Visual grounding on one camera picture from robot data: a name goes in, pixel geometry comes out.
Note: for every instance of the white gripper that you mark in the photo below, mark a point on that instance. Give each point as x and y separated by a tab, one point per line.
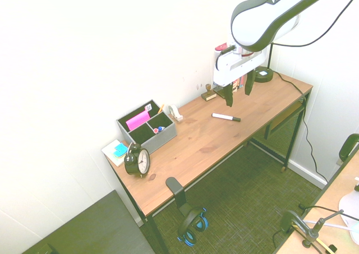
227	69

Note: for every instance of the white marker with black cap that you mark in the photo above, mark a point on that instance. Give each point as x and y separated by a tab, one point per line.
223	116

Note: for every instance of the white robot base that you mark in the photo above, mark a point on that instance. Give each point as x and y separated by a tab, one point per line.
350	206

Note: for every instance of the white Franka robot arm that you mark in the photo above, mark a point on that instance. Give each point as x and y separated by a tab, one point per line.
252	21

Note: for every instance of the blue capped marker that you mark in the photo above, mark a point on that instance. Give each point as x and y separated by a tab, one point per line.
161	129

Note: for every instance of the blue spined book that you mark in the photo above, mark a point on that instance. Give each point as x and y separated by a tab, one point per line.
242	81

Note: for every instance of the black calculator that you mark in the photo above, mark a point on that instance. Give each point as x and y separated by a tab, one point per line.
219	92

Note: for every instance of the black desk lamp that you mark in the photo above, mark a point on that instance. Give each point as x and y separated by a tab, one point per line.
263	75

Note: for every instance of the wooden rubber stamp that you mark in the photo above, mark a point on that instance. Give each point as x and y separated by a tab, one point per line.
209	95

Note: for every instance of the white tape dispenser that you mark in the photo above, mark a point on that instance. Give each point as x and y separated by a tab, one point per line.
175	113

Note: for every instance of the orange pencil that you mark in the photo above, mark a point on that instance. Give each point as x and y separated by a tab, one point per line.
160	109

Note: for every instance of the grey desk organizer box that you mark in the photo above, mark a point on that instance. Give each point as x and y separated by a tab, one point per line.
157	142

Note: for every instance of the pink sticky notes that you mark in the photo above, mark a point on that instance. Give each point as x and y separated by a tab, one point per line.
137	120

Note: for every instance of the black headphone hanger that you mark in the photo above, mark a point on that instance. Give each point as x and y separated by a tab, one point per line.
175	186

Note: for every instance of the black twin bell alarm clock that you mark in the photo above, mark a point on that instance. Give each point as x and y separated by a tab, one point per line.
137	161

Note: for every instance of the blue sticky notes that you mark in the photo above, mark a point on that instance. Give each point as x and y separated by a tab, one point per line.
121	148

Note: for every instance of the black and blue headphones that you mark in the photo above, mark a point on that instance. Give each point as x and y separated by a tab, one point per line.
190	223

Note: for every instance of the black clamp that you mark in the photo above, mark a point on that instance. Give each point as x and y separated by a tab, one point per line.
291	221

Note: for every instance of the white notepad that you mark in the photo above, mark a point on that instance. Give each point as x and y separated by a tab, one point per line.
108	150

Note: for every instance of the wooden desk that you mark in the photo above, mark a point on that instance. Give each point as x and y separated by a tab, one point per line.
157	235

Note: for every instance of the black cabinet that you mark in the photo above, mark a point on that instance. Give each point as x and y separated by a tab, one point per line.
92	226

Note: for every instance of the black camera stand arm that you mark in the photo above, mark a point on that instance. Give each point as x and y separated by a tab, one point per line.
312	231

